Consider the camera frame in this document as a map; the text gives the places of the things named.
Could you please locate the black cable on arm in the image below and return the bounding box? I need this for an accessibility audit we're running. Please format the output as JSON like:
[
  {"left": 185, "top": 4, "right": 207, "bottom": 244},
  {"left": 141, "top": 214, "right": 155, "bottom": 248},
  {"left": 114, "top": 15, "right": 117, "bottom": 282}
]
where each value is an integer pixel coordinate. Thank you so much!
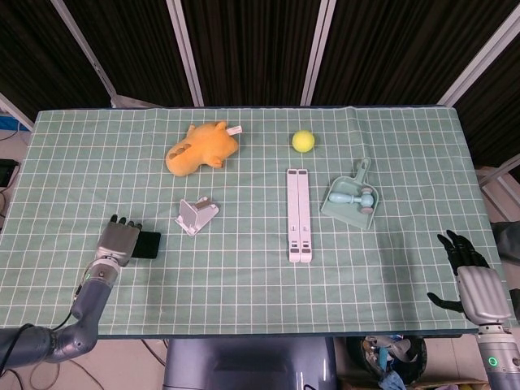
[{"left": 0, "top": 259, "right": 95, "bottom": 369}]

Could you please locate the white aluminium frame post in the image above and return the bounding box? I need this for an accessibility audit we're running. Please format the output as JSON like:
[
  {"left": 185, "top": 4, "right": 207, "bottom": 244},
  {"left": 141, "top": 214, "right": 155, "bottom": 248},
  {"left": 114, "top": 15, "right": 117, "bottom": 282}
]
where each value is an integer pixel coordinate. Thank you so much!
[
  {"left": 0, "top": 91, "right": 35, "bottom": 132},
  {"left": 299, "top": 0, "right": 339, "bottom": 108},
  {"left": 437, "top": 0, "right": 520, "bottom": 108},
  {"left": 165, "top": 0, "right": 205, "bottom": 108},
  {"left": 51, "top": 0, "right": 119, "bottom": 109}
]

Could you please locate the grey-blue robot torso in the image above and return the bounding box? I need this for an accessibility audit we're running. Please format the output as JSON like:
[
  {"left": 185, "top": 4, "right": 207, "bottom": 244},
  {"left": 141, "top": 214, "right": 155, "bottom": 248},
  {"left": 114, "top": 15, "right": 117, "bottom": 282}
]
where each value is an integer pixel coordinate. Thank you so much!
[{"left": 162, "top": 337, "right": 339, "bottom": 390}]

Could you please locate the white folded laptop stand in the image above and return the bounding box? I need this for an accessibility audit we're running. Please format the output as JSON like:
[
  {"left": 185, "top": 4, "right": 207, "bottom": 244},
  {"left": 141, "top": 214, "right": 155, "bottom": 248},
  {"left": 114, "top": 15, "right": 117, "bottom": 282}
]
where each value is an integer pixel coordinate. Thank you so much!
[{"left": 285, "top": 167, "right": 314, "bottom": 264}]

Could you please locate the green checked tablecloth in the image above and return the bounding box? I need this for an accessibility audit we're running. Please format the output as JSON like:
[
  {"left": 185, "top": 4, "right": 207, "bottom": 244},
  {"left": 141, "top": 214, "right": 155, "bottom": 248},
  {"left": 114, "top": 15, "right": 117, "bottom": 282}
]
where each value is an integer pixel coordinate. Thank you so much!
[{"left": 0, "top": 105, "right": 509, "bottom": 340}]

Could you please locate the light blue toy hammer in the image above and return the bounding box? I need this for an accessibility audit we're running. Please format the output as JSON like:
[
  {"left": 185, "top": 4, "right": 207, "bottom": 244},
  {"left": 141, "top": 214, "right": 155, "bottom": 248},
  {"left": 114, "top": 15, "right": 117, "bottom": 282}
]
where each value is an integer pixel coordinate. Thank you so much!
[{"left": 327, "top": 187, "right": 376, "bottom": 216}]

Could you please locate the black curtain backdrop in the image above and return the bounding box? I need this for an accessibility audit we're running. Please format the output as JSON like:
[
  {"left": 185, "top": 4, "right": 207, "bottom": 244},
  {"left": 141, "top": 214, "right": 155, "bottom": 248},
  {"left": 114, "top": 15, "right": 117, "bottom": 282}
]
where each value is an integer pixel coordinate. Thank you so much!
[{"left": 0, "top": 0, "right": 520, "bottom": 167}]

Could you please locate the black phone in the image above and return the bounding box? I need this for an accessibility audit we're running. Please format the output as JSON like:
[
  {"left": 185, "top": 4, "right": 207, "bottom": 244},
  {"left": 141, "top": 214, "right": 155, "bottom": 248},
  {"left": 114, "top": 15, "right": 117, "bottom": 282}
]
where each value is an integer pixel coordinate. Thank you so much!
[{"left": 133, "top": 230, "right": 162, "bottom": 261}]

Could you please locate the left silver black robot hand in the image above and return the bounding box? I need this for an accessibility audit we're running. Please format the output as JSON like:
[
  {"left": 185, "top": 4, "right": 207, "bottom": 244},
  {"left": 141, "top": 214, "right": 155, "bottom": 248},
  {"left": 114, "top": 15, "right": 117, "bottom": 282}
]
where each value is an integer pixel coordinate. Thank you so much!
[{"left": 93, "top": 214, "right": 145, "bottom": 269}]

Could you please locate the yellow-green tennis ball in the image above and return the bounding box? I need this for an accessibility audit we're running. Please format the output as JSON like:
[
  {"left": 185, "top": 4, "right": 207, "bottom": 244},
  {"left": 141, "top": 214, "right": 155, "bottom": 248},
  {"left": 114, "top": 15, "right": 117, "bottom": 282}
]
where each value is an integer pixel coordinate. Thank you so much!
[{"left": 291, "top": 129, "right": 317, "bottom": 154}]

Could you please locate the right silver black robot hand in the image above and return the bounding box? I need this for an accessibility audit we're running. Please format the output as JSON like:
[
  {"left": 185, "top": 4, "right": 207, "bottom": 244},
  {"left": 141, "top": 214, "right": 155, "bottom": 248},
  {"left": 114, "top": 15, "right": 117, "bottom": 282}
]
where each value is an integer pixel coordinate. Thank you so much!
[{"left": 426, "top": 229, "right": 513, "bottom": 325}]

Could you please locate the orange plush toy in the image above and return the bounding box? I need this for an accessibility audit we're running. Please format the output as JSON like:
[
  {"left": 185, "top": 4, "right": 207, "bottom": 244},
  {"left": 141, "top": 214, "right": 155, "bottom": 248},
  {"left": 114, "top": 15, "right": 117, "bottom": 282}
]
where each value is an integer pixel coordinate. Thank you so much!
[{"left": 164, "top": 120, "right": 245, "bottom": 178}]

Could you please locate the white folding phone stand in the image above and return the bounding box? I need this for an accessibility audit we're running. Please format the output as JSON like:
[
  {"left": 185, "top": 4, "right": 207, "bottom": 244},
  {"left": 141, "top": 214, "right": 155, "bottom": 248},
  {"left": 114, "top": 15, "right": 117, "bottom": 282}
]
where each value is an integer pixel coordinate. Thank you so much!
[{"left": 174, "top": 195, "right": 221, "bottom": 237}]

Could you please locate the white metal side frame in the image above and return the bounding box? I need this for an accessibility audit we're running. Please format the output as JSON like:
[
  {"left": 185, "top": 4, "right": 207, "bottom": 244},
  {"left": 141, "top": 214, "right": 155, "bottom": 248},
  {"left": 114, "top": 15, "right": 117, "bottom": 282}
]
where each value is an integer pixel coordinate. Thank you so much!
[{"left": 474, "top": 155, "right": 520, "bottom": 223}]

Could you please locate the green plastic dustpan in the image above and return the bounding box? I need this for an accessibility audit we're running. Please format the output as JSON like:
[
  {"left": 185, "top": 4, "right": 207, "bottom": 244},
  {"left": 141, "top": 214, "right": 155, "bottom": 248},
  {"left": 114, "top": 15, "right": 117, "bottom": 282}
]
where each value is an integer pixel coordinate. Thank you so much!
[{"left": 319, "top": 158, "right": 382, "bottom": 231}]

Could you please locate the black bin with clutter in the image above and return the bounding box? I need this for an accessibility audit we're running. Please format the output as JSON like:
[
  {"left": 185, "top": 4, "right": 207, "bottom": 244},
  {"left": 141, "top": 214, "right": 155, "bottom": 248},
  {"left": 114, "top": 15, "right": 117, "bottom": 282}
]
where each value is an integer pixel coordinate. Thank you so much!
[{"left": 344, "top": 334, "right": 428, "bottom": 388}]

